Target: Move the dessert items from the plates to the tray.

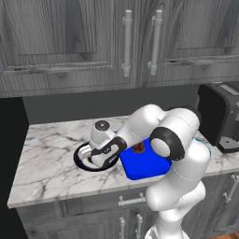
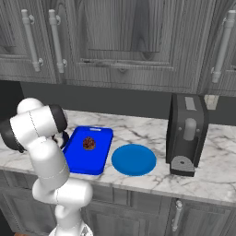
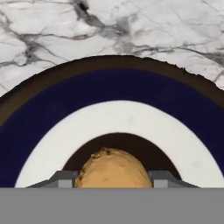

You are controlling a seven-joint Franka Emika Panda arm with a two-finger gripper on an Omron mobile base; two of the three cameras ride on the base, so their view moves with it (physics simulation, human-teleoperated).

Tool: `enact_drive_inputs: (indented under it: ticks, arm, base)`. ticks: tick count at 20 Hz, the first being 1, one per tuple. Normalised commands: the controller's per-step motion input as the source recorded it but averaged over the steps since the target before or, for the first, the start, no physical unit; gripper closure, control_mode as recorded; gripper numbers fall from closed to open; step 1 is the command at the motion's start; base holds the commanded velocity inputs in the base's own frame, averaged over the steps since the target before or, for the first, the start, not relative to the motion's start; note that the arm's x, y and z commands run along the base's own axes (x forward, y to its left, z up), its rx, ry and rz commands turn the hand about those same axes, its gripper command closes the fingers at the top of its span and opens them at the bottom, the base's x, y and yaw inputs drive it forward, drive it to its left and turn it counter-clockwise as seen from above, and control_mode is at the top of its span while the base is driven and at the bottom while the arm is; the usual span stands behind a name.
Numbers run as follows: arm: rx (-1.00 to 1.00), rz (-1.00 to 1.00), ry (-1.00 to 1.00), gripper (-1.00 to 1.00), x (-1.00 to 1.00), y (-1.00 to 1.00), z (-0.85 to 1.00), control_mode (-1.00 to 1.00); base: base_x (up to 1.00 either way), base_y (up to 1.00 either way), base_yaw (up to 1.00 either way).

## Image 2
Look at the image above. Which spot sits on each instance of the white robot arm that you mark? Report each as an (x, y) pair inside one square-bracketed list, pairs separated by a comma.
[(49, 159)]

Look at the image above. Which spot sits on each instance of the brown chocolate dessert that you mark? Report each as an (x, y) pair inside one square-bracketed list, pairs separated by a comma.
[(88, 143)]

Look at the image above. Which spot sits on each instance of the blue rectangular tray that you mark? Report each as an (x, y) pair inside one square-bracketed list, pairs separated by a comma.
[(76, 159)]

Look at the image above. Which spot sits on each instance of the blue round plate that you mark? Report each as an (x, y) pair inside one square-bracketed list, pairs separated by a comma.
[(134, 160)]

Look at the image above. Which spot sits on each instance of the black coffee machine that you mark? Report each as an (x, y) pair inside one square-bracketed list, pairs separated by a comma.
[(184, 135)]

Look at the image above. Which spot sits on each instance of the grey wooden upper cupboard door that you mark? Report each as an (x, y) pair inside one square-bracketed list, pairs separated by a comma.
[(229, 61), (129, 46), (12, 37)]

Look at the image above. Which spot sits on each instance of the grey wooden cupboard door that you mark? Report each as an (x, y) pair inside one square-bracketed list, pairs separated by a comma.
[(129, 46), (206, 219), (21, 209), (126, 221), (12, 37), (229, 61)]

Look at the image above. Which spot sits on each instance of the grey wooden drawer front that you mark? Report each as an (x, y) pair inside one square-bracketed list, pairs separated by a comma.
[(112, 195)]

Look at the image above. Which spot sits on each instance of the grey wooden lower cupboard door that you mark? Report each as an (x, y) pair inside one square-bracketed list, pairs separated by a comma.
[(206, 219), (126, 221), (21, 209)]

